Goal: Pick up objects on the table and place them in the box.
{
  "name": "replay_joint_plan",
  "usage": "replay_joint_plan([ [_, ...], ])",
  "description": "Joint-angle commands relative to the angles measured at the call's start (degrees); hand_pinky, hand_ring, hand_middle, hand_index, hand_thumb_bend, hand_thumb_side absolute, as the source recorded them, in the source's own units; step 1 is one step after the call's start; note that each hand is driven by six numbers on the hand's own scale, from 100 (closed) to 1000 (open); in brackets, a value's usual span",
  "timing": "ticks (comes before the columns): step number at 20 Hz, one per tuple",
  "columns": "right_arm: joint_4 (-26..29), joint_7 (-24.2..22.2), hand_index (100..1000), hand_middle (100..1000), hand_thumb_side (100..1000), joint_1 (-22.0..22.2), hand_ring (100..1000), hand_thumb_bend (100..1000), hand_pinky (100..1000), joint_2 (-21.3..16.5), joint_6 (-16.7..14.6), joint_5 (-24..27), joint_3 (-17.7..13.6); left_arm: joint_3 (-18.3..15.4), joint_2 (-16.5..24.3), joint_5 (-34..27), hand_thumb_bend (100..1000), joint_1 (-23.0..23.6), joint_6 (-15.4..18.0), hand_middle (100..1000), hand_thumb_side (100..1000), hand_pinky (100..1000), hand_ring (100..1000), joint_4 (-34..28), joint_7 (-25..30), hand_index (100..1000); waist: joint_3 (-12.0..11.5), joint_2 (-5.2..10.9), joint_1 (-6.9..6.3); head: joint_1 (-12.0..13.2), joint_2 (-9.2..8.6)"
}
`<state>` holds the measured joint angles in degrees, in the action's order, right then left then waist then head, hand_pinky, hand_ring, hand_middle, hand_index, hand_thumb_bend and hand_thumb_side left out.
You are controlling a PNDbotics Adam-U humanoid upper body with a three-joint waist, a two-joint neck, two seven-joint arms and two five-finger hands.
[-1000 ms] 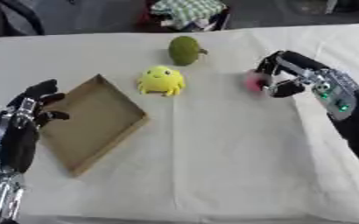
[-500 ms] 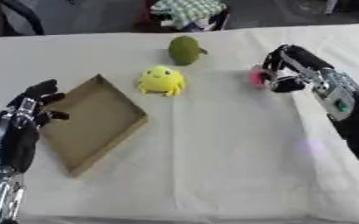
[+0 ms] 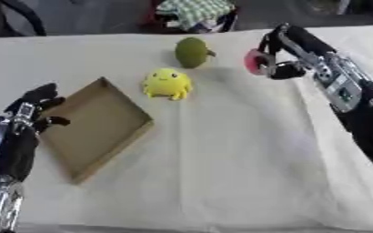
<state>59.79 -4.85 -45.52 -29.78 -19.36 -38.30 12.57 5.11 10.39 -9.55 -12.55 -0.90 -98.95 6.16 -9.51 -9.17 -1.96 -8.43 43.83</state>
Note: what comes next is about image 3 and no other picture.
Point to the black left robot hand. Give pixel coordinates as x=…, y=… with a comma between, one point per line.
x=17, y=145

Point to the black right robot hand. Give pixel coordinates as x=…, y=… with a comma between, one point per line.
x=296, y=45

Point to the pink round toy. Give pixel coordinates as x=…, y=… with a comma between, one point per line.
x=254, y=62

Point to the silver and black right robot arm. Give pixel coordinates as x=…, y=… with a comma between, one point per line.
x=357, y=100

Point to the tan cardboard box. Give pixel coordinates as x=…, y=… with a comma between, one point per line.
x=97, y=127

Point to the green toy fruit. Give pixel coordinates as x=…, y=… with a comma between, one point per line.
x=191, y=52

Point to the green and white checked cloth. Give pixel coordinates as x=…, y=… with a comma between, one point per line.
x=195, y=12

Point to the black chair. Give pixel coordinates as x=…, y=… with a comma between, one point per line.
x=14, y=16

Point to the yellow soft toy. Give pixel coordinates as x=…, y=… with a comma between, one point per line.
x=167, y=83

